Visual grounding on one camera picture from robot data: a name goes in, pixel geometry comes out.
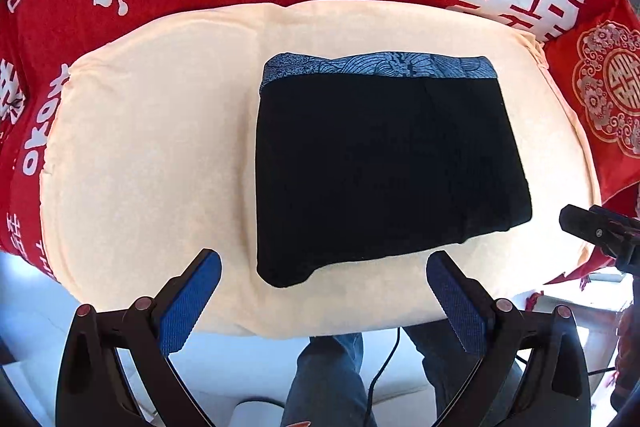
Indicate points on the black pants with grey waistband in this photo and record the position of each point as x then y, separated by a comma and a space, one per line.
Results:
380, 167

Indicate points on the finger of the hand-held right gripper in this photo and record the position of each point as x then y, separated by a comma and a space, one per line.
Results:
597, 232

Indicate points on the person's right leg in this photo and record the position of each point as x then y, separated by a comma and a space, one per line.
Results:
442, 367

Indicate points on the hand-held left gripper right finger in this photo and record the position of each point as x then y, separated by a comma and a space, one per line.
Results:
457, 302

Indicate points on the red cushion with floral print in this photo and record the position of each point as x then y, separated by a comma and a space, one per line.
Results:
600, 87

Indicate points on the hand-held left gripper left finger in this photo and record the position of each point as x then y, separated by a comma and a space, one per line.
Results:
187, 307

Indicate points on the person's leg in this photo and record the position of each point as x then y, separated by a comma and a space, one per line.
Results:
325, 382
442, 367

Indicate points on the cream towel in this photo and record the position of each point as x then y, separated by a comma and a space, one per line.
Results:
150, 147

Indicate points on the person's left leg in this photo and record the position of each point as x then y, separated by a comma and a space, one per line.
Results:
325, 382

